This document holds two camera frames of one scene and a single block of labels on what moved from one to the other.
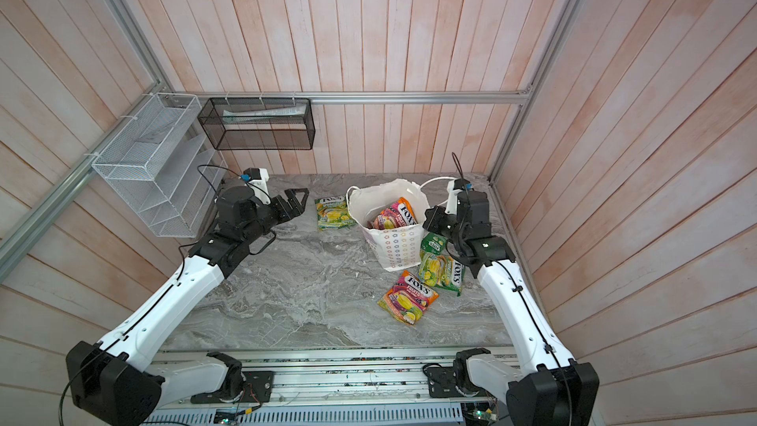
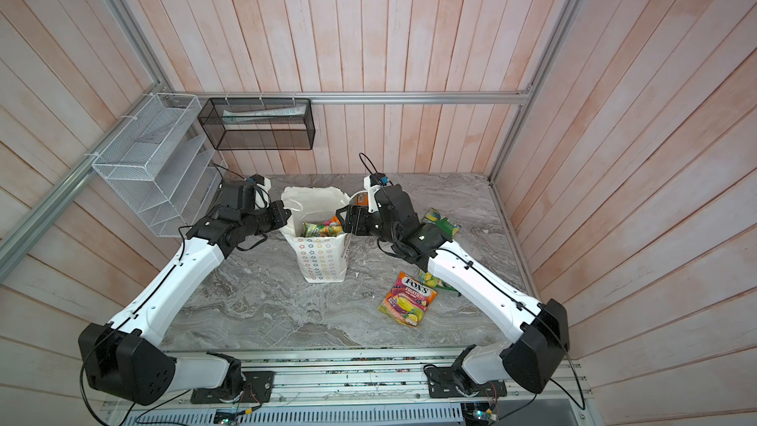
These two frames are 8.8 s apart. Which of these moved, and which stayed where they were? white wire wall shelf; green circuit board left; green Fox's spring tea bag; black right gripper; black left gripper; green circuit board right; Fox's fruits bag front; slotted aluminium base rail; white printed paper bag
Moved: green Fox's spring tea bag; white printed paper bag; black right gripper
Stayed: green circuit board left; Fox's fruits bag front; green circuit board right; black left gripper; white wire wall shelf; slotted aluminium base rail
